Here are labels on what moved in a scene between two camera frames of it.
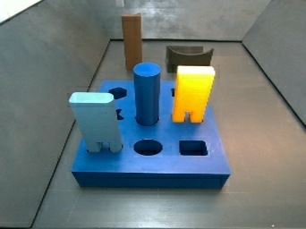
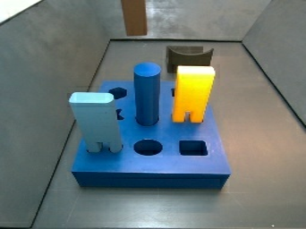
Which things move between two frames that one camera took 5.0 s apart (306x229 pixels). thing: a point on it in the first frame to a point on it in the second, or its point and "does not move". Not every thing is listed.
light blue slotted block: x=95 y=114 does not move
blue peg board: x=164 y=156 does not move
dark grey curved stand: x=185 y=55 does not move
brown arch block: x=131 y=22 to x=135 y=17
